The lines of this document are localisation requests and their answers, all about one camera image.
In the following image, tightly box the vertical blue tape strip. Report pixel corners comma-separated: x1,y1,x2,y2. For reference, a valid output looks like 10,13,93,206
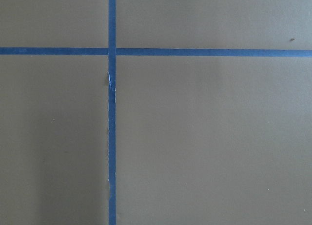
108,0,117,225

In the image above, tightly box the horizontal blue tape strip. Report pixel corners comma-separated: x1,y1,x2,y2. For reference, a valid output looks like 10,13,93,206
0,47,312,58

